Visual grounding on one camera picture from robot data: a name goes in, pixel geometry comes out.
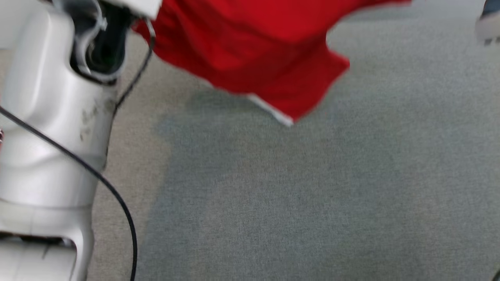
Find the grey fabric sofa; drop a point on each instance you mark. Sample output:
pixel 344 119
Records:
pixel 312 195

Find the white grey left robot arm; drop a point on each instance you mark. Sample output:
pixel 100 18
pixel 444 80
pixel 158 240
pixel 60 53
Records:
pixel 39 117

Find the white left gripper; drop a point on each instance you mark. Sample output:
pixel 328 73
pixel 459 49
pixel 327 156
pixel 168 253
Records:
pixel 144 7

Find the red jersey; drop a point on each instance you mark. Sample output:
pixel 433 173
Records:
pixel 254 47

